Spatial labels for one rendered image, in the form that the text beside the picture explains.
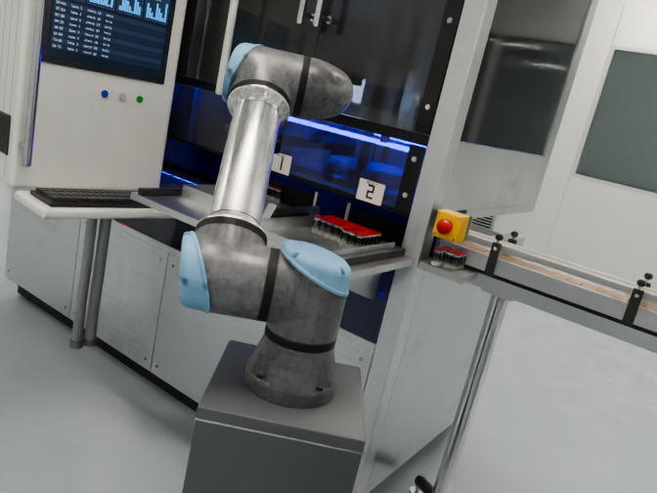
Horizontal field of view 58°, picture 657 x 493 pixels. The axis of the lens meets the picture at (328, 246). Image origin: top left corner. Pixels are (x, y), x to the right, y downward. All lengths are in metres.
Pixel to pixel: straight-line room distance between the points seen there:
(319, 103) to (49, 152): 1.05
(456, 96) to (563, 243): 4.73
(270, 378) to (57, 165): 1.24
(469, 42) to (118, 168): 1.17
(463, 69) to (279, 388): 0.99
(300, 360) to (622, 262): 5.38
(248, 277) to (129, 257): 1.59
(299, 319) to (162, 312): 1.47
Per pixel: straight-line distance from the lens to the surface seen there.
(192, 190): 1.77
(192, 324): 2.22
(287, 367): 0.92
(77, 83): 1.97
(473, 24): 1.62
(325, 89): 1.13
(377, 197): 1.68
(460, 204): 1.79
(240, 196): 0.96
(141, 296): 2.42
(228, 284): 0.88
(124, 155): 2.08
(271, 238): 1.42
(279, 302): 0.88
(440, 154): 1.60
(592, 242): 6.18
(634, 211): 6.11
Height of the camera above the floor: 1.25
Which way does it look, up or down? 14 degrees down
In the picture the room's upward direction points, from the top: 13 degrees clockwise
